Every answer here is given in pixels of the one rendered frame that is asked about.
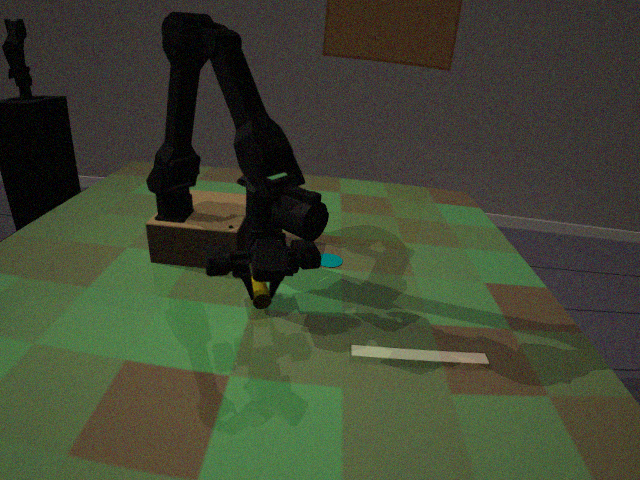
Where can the yellow cylinder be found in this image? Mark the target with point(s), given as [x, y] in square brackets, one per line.
[262, 298]

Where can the cyan circle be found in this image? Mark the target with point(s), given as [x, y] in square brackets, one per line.
[330, 260]

